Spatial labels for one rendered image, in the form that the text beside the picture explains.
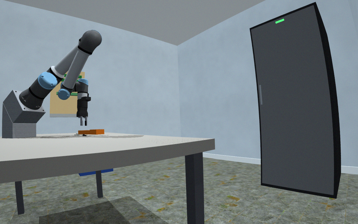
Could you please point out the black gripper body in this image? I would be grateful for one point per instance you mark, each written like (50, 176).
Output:
(82, 104)

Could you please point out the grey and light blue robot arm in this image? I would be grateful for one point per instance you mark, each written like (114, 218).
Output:
(73, 62)

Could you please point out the orange rack of labelled bins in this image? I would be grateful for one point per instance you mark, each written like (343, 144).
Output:
(93, 131)

